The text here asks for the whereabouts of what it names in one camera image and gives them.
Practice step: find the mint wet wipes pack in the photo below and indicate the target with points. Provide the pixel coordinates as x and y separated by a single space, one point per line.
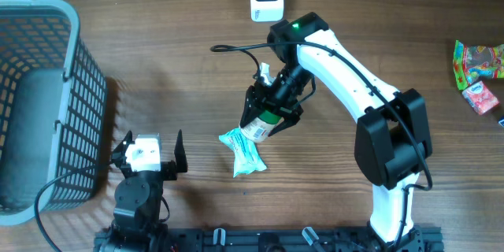
247 158

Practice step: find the green lid plastic jar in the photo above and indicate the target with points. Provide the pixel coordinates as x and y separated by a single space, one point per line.
260 127

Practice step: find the grey plastic mesh basket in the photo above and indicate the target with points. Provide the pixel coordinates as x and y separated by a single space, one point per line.
53 102

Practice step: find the green Haribo candy bag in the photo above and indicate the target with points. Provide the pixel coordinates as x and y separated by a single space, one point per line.
473 63

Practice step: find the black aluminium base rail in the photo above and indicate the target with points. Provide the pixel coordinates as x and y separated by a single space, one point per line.
418 239

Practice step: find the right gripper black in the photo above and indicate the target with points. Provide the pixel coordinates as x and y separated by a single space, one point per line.
259 92

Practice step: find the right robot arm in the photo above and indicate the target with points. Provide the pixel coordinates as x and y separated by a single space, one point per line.
392 139

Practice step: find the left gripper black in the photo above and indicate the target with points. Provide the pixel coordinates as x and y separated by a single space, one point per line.
171 168

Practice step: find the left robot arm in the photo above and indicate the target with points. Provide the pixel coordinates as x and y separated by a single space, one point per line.
137 225

